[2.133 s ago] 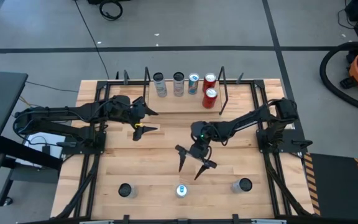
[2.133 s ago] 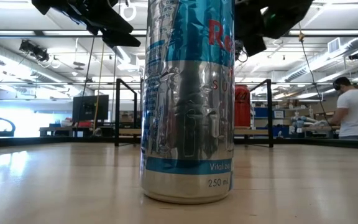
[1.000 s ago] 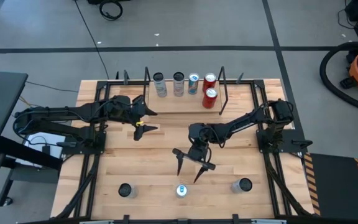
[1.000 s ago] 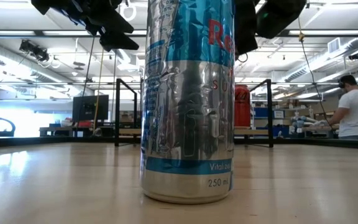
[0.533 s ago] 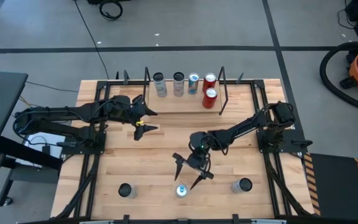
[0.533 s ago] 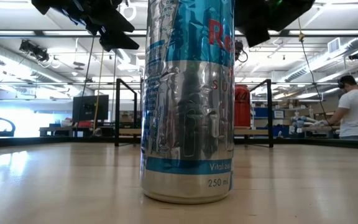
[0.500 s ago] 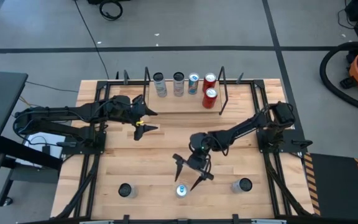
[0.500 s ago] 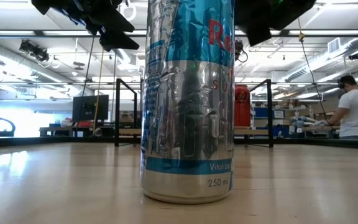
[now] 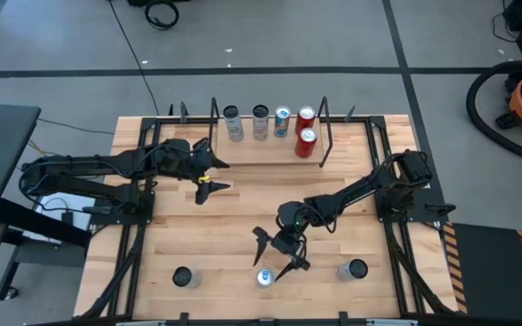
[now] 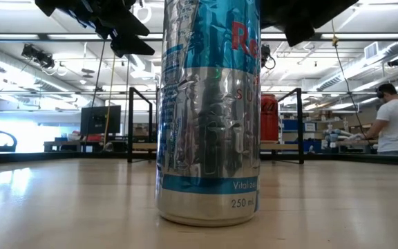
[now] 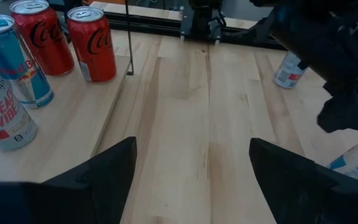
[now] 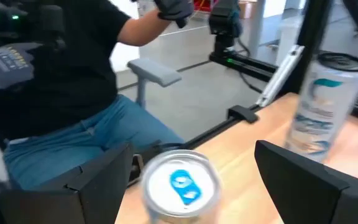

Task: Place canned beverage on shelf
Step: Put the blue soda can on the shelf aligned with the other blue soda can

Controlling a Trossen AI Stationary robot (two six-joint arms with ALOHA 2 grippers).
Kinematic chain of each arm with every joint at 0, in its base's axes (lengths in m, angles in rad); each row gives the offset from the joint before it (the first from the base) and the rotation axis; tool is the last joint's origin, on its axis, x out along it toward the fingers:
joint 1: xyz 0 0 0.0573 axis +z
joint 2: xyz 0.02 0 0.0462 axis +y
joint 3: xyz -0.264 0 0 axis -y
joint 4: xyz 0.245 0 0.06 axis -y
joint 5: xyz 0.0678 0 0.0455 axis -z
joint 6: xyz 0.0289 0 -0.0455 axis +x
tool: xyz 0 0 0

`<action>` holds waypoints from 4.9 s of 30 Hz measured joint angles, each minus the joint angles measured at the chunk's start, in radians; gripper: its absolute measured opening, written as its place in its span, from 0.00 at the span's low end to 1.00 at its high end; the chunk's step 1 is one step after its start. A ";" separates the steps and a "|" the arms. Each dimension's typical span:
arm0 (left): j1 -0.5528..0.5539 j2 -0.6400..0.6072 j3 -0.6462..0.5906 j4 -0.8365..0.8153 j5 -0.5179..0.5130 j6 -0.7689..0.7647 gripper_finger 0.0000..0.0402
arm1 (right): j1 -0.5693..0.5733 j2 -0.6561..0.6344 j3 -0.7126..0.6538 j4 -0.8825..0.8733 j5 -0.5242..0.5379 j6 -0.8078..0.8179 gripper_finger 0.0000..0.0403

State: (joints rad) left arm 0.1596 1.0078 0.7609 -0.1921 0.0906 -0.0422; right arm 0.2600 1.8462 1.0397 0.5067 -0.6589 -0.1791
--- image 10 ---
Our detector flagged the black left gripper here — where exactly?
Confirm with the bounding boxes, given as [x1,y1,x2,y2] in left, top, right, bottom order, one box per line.
[35,0,155,59]

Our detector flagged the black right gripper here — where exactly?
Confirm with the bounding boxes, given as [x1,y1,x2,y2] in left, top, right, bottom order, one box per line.
[260,0,359,48]

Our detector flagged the red soda can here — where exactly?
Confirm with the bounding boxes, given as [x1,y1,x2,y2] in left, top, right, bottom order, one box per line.
[260,93,280,143]

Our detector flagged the blue silver Red Bull can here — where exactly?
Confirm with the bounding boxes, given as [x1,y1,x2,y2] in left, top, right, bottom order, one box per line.
[154,0,263,228]

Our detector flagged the black computer monitor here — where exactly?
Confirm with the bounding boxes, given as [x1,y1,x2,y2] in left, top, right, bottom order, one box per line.
[80,105,122,136]

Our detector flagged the shelving with blue bins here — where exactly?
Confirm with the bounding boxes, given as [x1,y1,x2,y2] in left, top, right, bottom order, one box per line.
[281,117,324,153]

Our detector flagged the background work table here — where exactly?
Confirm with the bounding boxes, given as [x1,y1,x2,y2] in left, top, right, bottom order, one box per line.
[43,138,127,154]

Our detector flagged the person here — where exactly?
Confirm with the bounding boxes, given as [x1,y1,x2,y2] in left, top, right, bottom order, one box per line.
[364,82,398,156]

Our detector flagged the yellow knotted hanging cord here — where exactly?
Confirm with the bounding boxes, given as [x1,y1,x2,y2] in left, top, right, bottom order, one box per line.
[330,19,372,146]

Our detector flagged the black hanging device with cable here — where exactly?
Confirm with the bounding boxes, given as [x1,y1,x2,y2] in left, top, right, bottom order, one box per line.
[260,43,276,70]

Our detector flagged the black hanging cable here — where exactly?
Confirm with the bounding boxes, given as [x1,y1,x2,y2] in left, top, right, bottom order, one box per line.
[83,40,106,149]

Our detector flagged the black ceiling camera cluster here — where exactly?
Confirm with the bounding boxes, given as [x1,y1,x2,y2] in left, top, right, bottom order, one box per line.
[21,43,57,70]

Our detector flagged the wooden shelf with black frame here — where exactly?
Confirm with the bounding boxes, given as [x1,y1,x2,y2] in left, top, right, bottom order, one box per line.
[126,86,305,165]

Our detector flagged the black aluminium table frame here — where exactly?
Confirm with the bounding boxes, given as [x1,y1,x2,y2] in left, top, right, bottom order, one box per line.
[0,149,398,167]

